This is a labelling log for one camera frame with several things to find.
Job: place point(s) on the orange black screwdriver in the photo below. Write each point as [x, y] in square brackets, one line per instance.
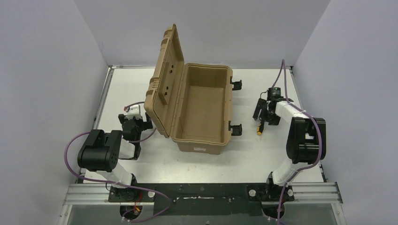
[260, 128]

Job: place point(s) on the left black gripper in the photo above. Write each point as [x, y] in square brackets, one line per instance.
[144, 123]

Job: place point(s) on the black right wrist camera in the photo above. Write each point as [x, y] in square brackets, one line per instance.
[274, 94]

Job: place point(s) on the black bin latch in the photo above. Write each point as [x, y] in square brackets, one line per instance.
[235, 130]
[236, 85]

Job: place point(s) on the black lower bin latch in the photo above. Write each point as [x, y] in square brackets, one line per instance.
[235, 130]

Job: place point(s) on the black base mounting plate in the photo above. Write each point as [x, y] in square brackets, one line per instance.
[204, 199]

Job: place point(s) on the tan plastic storage bin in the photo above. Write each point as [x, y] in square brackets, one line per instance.
[204, 109]

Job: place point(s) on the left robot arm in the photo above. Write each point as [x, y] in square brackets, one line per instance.
[101, 151]

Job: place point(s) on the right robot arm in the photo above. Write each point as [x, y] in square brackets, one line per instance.
[305, 145]

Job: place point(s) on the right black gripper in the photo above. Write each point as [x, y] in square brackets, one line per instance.
[263, 110]

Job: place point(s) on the tan bin lid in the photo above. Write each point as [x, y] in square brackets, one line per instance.
[161, 96]

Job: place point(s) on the aluminium front frame rail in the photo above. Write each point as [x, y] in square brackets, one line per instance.
[304, 203]

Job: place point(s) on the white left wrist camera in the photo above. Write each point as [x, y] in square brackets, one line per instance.
[132, 112]

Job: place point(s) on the black upper bin latch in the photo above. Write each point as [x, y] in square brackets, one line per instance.
[236, 85]

